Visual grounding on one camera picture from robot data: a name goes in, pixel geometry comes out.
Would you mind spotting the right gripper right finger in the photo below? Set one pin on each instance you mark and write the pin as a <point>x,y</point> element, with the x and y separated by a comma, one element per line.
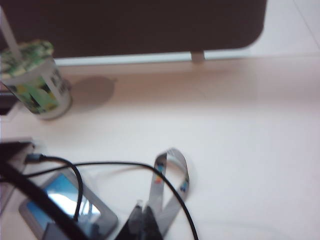
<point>152,230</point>

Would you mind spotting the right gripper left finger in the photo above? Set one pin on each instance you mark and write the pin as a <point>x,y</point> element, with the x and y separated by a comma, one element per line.
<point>132,230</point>

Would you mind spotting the wide brown desk partition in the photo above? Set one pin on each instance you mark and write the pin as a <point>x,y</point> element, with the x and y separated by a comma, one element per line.
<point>125,25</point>

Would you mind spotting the green printed drink cup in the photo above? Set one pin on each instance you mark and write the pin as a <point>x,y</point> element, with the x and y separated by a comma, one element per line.
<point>37,92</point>

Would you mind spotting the white drinking straw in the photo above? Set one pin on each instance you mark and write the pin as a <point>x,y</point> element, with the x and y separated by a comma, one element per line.
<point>11,37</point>

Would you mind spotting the white partition bracket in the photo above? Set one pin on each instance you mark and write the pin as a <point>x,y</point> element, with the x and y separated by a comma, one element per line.
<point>197,57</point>

